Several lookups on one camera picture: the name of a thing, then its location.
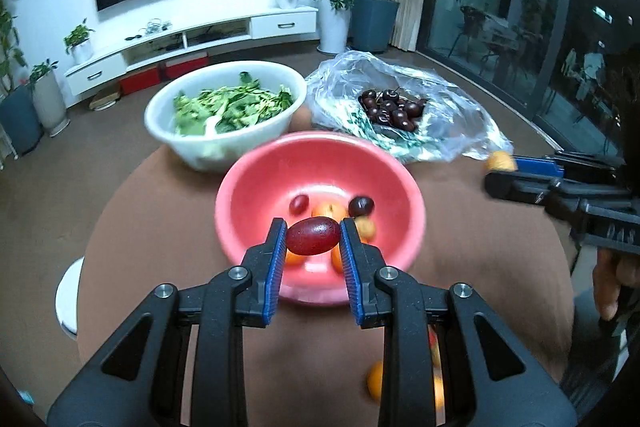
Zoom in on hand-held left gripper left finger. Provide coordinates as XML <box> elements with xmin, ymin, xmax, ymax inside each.
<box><xmin>46</xmin><ymin>217</ymin><xmax>288</xmax><ymax>427</ymax></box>

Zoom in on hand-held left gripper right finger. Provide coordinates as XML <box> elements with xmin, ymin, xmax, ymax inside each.
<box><xmin>339</xmin><ymin>218</ymin><xmax>578</xmax><ymax>427</ymax></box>

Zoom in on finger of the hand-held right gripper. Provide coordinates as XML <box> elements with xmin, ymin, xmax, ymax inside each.
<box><xmin>514</xmin><ymin>152</ymin><xmax>626</xmax><ymax>180</ymax></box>
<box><xmin>484</xmin><ymin>171</ymin><xmax>591</xmax><ymax>220</ymax></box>

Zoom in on red plastic bowl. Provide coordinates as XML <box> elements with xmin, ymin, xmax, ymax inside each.
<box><xmin>214</xmin><ymin>131</ymin><xmax>427</xmax><ymax>306</ymax></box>

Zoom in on person's right hand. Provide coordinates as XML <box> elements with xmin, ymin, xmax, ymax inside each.
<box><xmin>592</xmin><ymin>249</ymin><xmax>633</xmax><ymax>322</ymax></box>

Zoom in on clear plastic bag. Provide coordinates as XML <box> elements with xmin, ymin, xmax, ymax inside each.
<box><xmin>305</xmin><ymin>50</ymin><xmax>515</xmax><ymax>164</ymax></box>

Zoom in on pile of dark cherries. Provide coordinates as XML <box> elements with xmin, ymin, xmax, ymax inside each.
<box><xmin>359</xmin><ymin>88</ymin><xmax>428</xmax><ymax>132</ymax></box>

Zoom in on glass sliding door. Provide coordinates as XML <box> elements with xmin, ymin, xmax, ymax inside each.
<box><xmin>417</xmin><ymin>0</ymin><xmax>640</xmax><ymax>188</ymax></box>

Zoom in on green leafy vegetables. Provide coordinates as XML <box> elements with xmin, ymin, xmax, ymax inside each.
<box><xmin>172</xmin><ymin>72</ymin><xmax>296</xmax><ymax>138</ymax></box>

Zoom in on white plastic bowl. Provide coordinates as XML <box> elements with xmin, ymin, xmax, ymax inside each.
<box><xmin>144</xmin><ymin>60</ymin><xmax>307</xmax><ymax>172</ymax></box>

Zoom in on white round stool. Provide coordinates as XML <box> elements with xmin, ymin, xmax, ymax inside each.
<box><xmin>55</xmin><ymin>256</ymin><xmax>86</xmax><ymax>338</ymax></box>

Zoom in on red storage box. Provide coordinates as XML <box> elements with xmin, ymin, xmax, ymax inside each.
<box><xmin>120</xmin><ymin>68</ymin><xmax>162</xmax><ymax>95</ymax></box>
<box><xmin>165</xmin><ymin>52</ymin><xmax>209</xmax><ymax>80</ymax></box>

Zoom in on plant in tall white pot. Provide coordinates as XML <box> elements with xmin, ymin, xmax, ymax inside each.
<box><xmin>312</xmin><ymin>0</ymin><xmax>357</xmax><ymax>55</ymax></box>

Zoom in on beige flat board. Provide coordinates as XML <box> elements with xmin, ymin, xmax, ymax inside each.
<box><xmin>90</xmin><ymin>86</ymin><xmax>122</xmax><ymax>112</ymax></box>

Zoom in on white television cabinet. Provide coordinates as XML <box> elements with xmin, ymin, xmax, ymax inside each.
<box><xmin>65</xmin><ymin>5</ymin><xmax>319</xmax><ymax>96</ymax></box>

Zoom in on plant in ribbed grey pot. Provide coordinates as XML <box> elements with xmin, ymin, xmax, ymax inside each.
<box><xmin>27</xmin><ymin>59</ymin><xmax>71</xmax><ymax>138</ymax></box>

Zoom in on leafy tree in blue pot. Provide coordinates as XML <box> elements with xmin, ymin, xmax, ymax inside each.
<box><xmin>0</xmin><ymin>0</ymin><xmax>43</xmax><ymax>156</ymax></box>

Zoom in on tangle of cables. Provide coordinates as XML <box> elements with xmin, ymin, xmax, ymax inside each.
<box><xmin>125</xmin><ymin>18</ymin><xmax>173</xmax><ymax>42</ymax></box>

